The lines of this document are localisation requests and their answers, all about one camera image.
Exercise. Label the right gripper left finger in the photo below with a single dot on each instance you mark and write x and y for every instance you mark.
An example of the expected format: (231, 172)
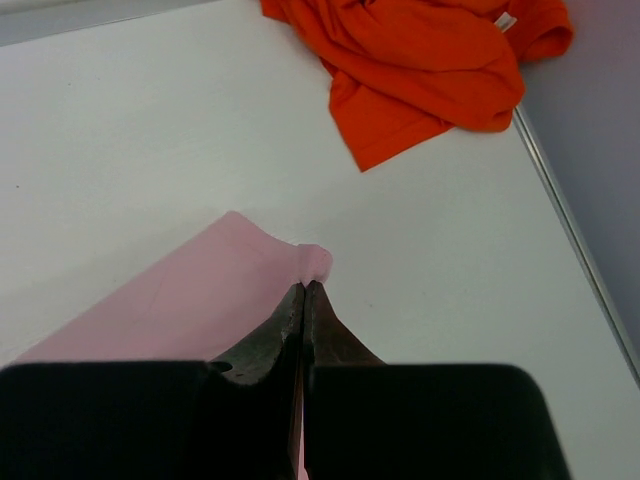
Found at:
(236, 416)

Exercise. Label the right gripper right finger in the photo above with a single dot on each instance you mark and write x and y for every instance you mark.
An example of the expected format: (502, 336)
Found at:
(366, 419)

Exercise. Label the pink t shirt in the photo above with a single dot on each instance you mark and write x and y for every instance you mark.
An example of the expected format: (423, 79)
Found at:
(194, 304)

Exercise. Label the orange t shirt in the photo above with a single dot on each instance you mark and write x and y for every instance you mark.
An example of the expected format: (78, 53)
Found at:
(403, 72)

